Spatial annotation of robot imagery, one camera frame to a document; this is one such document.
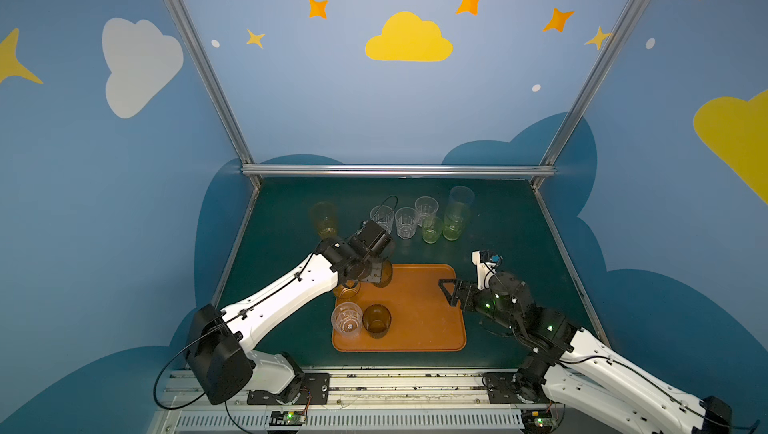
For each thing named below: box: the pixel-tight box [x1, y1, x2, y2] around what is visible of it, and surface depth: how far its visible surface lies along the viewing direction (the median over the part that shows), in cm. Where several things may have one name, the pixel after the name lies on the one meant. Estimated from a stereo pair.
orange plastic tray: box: [332, 264, 467, 353], surface depth 85 cm
